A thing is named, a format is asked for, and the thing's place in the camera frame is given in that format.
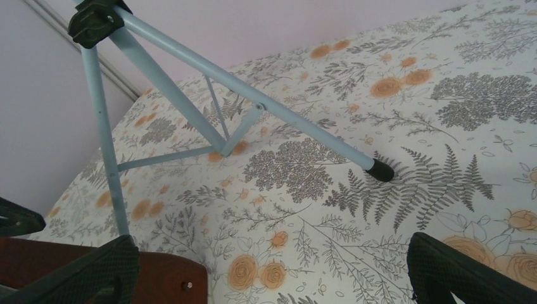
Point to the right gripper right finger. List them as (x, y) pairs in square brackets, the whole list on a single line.
[(441, 274)]

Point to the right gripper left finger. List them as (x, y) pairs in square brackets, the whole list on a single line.
[(107, 274)]

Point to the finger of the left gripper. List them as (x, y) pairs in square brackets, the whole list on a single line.
[(17, 220)]

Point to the brown wooden metronome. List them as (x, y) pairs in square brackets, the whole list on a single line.
[(164, 278)]

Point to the floral patterned table cloth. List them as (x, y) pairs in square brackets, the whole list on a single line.
[(303, 177)]

